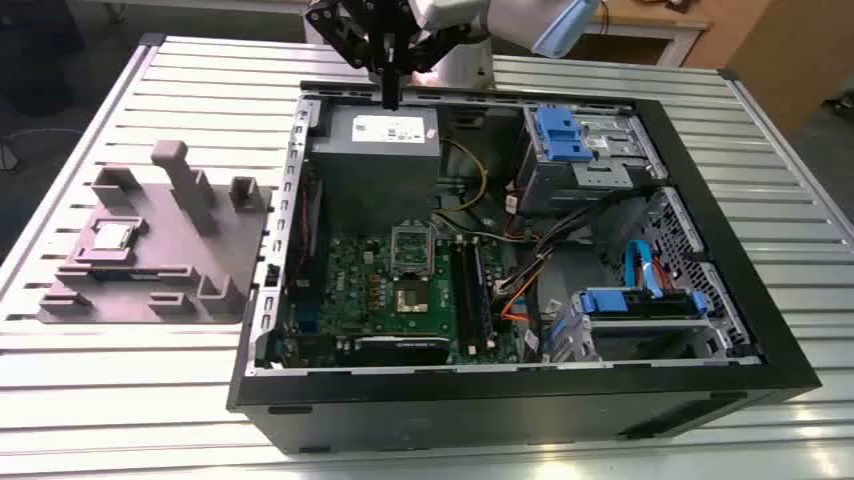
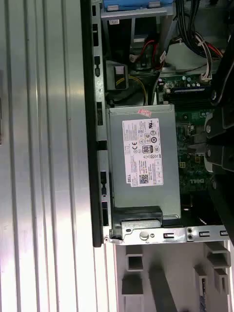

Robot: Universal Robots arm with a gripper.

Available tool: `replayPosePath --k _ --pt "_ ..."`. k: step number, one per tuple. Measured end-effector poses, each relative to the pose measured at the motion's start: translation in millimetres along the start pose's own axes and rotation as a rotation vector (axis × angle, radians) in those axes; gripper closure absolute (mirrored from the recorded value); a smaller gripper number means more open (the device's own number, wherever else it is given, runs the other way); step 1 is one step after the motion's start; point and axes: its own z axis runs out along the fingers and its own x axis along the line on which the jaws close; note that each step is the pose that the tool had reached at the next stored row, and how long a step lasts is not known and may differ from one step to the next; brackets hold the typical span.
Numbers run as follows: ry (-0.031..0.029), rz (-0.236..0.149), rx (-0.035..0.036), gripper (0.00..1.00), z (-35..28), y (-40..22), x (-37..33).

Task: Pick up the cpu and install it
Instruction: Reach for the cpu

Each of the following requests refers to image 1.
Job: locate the black RAM slot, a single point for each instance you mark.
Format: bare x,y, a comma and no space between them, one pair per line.
459,290
472,295

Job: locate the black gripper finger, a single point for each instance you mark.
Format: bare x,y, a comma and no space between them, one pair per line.
340,40
427,55

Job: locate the CPU socket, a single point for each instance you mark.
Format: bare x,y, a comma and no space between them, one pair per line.
413,300

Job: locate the black PC case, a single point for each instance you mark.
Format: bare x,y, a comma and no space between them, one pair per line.
467,415

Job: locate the black graphics card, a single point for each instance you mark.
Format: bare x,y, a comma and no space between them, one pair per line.
400,350

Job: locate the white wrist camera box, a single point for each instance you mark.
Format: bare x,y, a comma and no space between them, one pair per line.
443,12

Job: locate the RAM stick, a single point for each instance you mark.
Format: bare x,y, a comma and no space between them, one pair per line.
486,300
127,275

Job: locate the locking lever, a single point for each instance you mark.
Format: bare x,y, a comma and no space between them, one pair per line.
435,232

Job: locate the blue expansion slot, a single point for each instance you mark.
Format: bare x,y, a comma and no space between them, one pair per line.
308,320

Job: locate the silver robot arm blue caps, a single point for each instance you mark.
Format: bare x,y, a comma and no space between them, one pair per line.
467,65

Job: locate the blue drive bay latch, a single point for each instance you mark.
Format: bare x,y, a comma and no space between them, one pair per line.
560,135

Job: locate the grey power supply unit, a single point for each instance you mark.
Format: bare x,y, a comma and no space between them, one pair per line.
373,175

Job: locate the grey parts rack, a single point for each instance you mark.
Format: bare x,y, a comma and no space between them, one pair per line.
173,250

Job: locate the green motherboard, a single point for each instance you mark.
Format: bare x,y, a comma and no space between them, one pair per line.
347,280

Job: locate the hard disk in blue carrier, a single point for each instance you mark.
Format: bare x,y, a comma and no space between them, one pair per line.
607,302

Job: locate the wooden cabinet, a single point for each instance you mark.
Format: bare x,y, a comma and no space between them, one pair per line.
787,50

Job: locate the metal drive cage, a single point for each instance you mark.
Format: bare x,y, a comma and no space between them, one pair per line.
600,175

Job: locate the silver CPU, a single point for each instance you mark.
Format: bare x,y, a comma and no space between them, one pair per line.
112,236

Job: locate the metal disk bay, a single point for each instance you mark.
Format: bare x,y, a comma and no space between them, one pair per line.
647,324

